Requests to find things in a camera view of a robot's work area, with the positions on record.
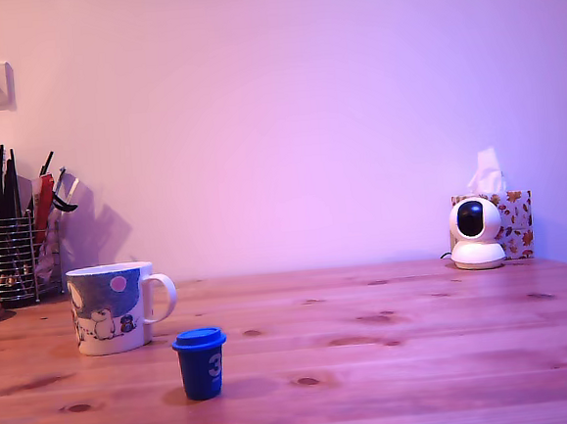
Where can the leaf print tissue box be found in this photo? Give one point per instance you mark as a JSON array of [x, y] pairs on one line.
[[517, 223]]

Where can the white tissue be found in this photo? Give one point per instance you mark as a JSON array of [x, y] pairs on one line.
[[487, 176]]

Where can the red white patterned packet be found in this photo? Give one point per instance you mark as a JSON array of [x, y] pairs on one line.
[[46, 255]]

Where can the white mug with cartoon print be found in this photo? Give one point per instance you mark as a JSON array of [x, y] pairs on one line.
[[99, 305]]

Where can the small white round camera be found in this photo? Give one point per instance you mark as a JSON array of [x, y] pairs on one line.
[[478, 255]]

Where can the red utensil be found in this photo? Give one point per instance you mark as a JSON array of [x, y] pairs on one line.
[[46, 201]]

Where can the blue coffee capsule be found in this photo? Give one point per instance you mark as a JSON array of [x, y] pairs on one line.
[[200, 371]]

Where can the metal tongs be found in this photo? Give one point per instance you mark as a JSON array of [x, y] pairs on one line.
[[68, 186]]

